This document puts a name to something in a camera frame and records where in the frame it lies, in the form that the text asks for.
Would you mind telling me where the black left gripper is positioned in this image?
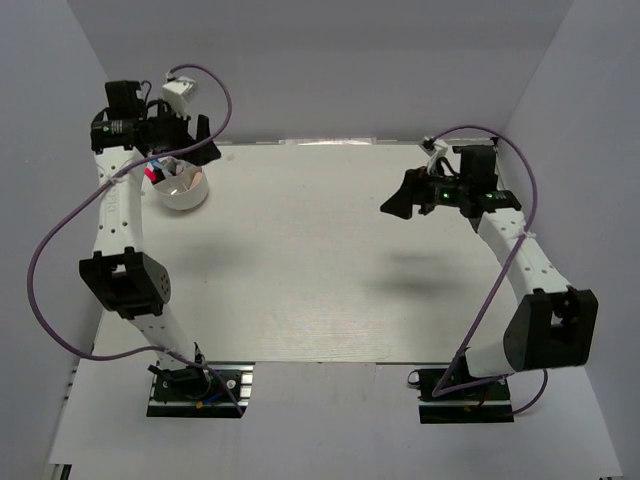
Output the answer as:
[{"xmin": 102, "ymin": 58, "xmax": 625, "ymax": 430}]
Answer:
[{"xmin": 147, "ymin": 100, "xmax": 222, "ymax": 167}]

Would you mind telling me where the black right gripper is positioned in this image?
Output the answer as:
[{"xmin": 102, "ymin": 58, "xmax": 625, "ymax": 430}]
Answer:
[{"xmin": 381, "ymin": 161, "xmax": 470, "ymax": 220}]

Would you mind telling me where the pink cap black highlighter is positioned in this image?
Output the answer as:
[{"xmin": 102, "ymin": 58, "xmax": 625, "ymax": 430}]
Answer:
[{"xmin": 144, "ymin": 168, "xmax": 165, "ymax": 185}]

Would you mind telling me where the pink white eraser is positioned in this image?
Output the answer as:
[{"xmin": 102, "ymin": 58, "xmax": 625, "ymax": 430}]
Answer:
[{"xmin": 190, "ymin": 170, "xmax": 204, "ymax": 189}]

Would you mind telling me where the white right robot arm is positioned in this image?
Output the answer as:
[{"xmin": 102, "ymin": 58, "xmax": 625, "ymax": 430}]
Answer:
[{"xmin": 380, "ymin": 139, "xmax": 599, "ymax": 399}]

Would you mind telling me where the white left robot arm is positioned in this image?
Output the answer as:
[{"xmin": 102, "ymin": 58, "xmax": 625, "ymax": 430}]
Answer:
[{"xmin": 79, "ymin": 76, "xmax": 221, "ymax": 399}]

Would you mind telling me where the white round divided organizer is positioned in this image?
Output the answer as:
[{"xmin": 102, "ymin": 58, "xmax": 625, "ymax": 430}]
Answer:
[{"xmin": 152, "ymin": 157, "xmax": 209, "ymax": 211}]

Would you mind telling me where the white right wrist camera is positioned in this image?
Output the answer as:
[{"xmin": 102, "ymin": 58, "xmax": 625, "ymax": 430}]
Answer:
[{"xmin": 420, "ymin": 138, "xmax": 449, "ymax": 175}]

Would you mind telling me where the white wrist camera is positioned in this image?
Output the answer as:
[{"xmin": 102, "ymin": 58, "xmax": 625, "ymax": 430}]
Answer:
[
  {"xmin": 161, "ymin": 76, "xmax": 198, "ymax": 118},
  {"xmin": 420, "ymin": 138, "xmax": 449, "ymax": 175}
]

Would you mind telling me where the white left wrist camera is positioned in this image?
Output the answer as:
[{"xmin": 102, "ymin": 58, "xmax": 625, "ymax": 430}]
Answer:
[{"xmin": 161, "ymin": 76, "xmax": 198, "ymax": 118}]

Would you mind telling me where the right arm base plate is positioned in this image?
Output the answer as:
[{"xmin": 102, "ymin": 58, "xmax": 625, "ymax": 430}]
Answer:
[{"xmin": 407, "ymin": 364, "xmax": 514, "ymax": 425}]

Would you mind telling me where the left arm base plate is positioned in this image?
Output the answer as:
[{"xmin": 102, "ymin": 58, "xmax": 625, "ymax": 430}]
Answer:
[{"xmin": 146, "ymin": 364, "xmax": 254, "ymax": 419}]

